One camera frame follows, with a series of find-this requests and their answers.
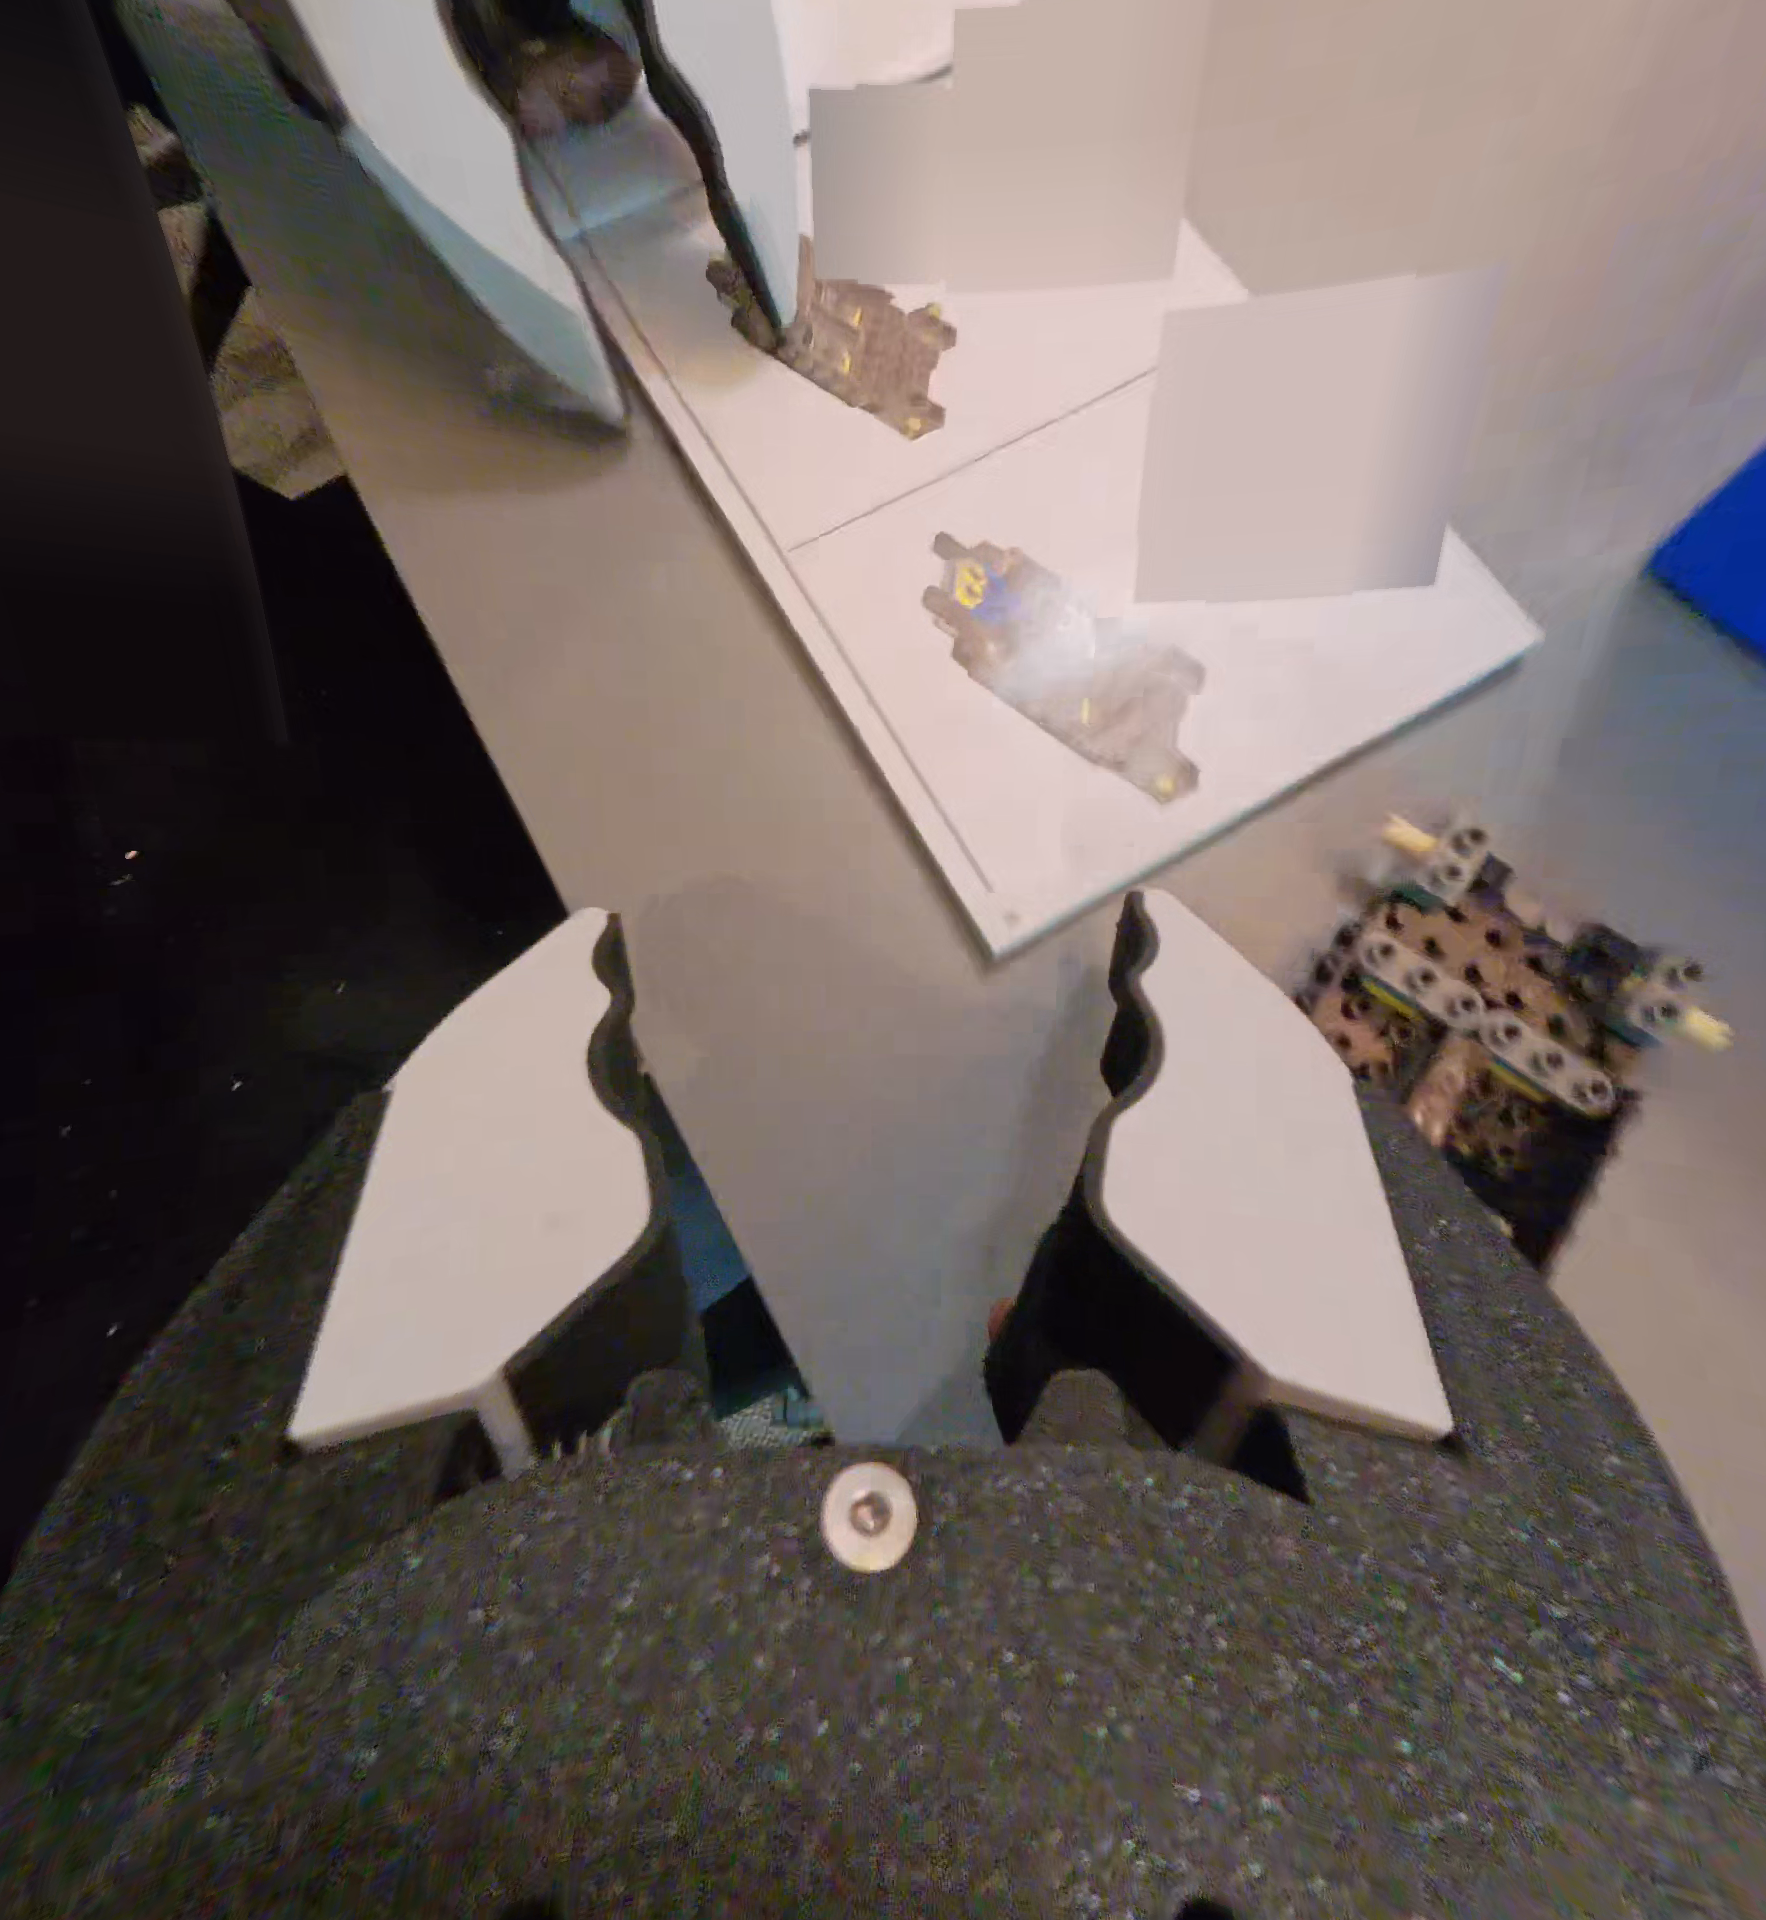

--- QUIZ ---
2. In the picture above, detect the black grey lego car model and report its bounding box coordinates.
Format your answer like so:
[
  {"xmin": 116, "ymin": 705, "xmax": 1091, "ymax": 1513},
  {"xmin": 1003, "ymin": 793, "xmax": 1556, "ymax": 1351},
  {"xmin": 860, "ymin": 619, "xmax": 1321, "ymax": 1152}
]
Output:
[{"xmin": 1297, "ymin": 811, "xmax": 1734, "ymax": 1270}]

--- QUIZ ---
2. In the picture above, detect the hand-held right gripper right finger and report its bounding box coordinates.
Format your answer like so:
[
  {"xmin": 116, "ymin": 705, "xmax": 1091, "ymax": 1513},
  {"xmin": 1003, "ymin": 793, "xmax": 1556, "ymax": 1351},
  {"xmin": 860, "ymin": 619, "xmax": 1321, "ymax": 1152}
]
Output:
[{"xmin": 1079, "ymin": 884, "xmax": 1459, "ymax": 1452}]

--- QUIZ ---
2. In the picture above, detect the white lego instruction booklet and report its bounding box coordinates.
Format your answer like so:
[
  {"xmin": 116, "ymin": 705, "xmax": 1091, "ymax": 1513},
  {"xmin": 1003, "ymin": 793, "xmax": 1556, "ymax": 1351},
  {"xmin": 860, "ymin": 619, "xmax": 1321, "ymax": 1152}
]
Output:
[{"xmin": 523, "ymin": 0, "xmax": 1545, "ymax": 963}]

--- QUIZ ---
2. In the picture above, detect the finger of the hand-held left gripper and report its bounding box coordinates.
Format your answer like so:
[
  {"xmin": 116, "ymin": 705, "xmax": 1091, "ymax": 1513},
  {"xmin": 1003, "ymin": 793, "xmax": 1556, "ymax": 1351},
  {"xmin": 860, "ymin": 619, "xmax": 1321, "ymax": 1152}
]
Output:
[
  {"xmin": 291, "ymin": 0, "xmax": 635, "ymax": 411},
  {"xmin": 639, "ymin": 0, "xmax": 805, "ymax": 357}
]

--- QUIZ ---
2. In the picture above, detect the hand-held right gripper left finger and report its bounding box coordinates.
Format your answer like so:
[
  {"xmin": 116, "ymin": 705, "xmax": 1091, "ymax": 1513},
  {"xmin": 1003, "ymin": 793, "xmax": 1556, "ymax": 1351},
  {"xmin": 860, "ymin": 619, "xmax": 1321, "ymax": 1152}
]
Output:
[{"xmin": 291, "ymin": 903, "xmax": 676, "ymax": 1482}]

